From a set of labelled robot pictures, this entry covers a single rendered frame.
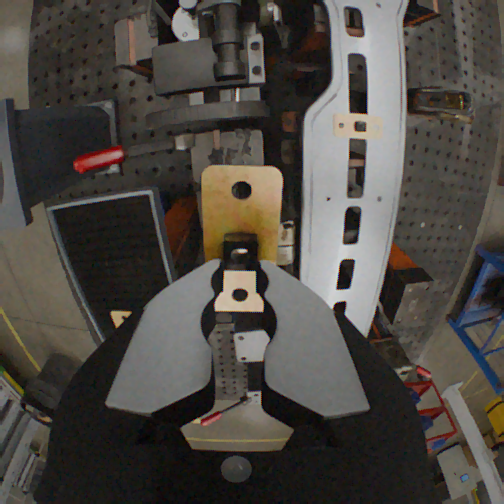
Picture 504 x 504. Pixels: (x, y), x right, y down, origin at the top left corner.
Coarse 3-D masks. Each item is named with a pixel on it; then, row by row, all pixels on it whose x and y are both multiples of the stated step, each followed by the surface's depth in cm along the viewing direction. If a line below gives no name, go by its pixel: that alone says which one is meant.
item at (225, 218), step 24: (216, 168) 12; (240, 168) 12; (264, 168) 12; (216, 192) 12; (264, 192) 12; (216, 216) 13; (240, 216) 13; (264, 216) 13; (216, 240) 13; (240, 240) 12; (264, 240) 13; (240, 264) 13
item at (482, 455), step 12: (456, 384) 271; (444, 396) 285; (456, 396) 262; (456, 408) 250; (468, 420) 222; (468, 432) 210; (480, 444) 183; (480, 456) 170; (492, 456) 156; (480, 468) 160; (492, 468) 144; (492, 480) 131; (492, 492) 119
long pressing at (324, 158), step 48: (336, 0) 25; (384, 0) 24; (336, 48) 29; (384, 48) 28; (336, 96) 33; (384, 96) 32; (336, 144) 36; (384, 144) 36; (336, 192) 40; (384, 192) 40; (336, 240) 44; (384, 240) 44; (336, 288) 50
